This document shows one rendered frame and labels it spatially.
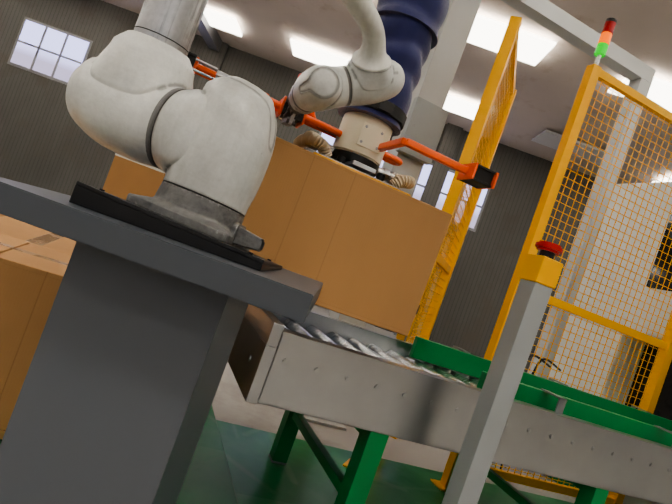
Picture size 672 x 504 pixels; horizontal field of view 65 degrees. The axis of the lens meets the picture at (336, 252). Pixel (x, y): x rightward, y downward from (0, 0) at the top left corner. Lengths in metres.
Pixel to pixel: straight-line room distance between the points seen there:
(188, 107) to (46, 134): 10.47
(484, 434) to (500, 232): 8.85
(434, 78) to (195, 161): 2.23
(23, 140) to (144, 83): 10.60
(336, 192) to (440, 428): 0.73
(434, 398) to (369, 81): 0.88
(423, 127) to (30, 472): 2.38
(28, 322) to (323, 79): 0.92
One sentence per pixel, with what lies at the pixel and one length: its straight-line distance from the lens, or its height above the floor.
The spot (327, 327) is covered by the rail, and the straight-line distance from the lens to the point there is 2.08.
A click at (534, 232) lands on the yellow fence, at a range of 2.62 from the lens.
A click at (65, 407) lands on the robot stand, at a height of 0.45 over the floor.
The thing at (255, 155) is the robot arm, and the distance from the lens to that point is 0.92.
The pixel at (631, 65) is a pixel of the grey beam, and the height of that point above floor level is 3.14.
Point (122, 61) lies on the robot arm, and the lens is 1.02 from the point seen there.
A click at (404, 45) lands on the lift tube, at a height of 1.51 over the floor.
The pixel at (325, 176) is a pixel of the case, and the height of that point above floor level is 1.02.
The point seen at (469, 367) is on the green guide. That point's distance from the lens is 2.30.
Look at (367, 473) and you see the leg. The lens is 1.56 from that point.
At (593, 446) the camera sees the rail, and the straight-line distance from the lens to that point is 1.98.
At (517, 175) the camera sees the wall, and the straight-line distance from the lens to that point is 10.42.
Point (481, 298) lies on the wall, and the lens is 10.10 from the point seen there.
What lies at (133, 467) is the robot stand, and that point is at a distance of 0.92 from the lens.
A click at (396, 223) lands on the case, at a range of 1.58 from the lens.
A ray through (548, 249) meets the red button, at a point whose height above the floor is 1.02.
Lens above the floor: 0.80
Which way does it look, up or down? 1 degrees up
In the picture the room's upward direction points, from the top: 20 degrees clockwise
